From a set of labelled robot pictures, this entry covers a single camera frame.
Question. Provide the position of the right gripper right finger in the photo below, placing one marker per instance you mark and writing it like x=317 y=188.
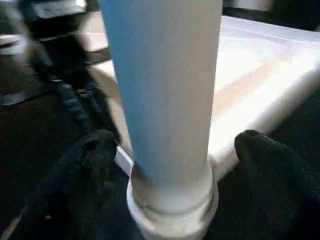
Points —
x=287 y=190

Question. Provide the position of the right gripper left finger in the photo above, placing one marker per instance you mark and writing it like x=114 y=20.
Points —
x=62 y=190

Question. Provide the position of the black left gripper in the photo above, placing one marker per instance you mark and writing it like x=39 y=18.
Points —
x=62 y=40

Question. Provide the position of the white plastic table leg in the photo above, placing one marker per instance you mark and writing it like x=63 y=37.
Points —
x=162 y=87

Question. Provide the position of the white plastic table top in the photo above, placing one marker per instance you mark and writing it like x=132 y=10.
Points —
x=250 y=75

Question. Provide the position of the black work mat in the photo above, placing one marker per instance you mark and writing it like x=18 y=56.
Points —
x=295 y=120

